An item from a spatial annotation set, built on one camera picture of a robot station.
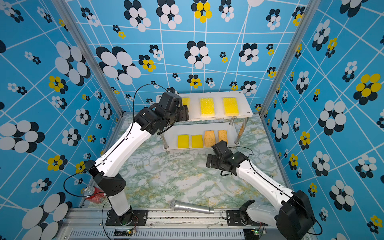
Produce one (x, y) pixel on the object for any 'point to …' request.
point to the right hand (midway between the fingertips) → (215, 162)
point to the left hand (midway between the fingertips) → (185, 110)
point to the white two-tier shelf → (213, 117)
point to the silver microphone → (177, 205)
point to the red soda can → (94, 194)
